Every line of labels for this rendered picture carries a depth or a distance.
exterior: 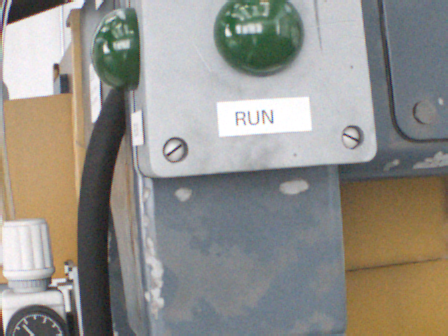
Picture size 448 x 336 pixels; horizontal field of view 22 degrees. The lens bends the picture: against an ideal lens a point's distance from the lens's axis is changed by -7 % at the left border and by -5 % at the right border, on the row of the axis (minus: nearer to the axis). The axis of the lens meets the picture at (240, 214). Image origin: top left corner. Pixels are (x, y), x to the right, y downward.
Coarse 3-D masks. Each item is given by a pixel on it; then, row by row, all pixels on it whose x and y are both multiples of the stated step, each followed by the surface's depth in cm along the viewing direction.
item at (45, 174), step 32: (64, 96) 79; (32, 128) 79; (64, 128) 80; (32, 160) 79; (64, 160) 80; (32, 192) 79; (64, 192) 80; (0, 224) 79; (64, 224) 80; (0, 256) 79; (64, 256) 80; (0, 288) 80
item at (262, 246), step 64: (384, 0) 45; (384, 64) 45; (128, 128) 43; (384, 128) 45; (128, 192) 45; (192, 192) 43; (256, 192) 43; (320, 192) 44; (128, 256) 47; (192, 256) 43; (256, 256) 44; (320, 256) 44; (128, 320) 50; (192, 320) 43; (256, 320) 44; (320, 320) 44
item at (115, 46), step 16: (112, 16) 39; (128, 16) 39; (96, 32) 39; (112, 32) 39; (128, 32) 39; (96, 48) 39; (112, 48) 39; (128, 48) 39; (96, 64) 39; (112, 64) 39; (128, 64) 39; (112, 80) 39; (128, 80) 39
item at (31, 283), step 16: (16, 224) 63; (32, 224) 63; (48, 224) 64; (16, 240) 63; (32, 240) 63; (48, 240) 64; (16, 256) 63; (32, 256) 63; (48, 256) 64; (16, 272) 63; (32, 272) 63; (48, 272) 63; (16, 288) 63; (32, 288) 63; (48, 288) 64; (64, 288) 63; (16, 304) 62; (48, 304) 63; (64, 304) 63; (64, 320) 63; (80, 320) 62
